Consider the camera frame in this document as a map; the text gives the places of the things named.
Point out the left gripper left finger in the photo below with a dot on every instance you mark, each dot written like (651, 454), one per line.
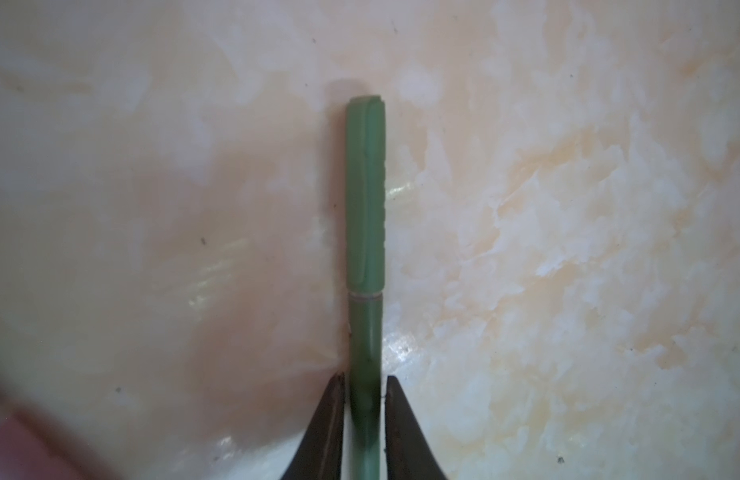
(320, 453)

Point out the dark green pen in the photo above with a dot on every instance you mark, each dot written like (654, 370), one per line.
(366, 325)

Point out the dark green pen cap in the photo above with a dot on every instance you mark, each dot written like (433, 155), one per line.
(365, 195)

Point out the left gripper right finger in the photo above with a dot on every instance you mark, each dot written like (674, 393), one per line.
(408, 454)

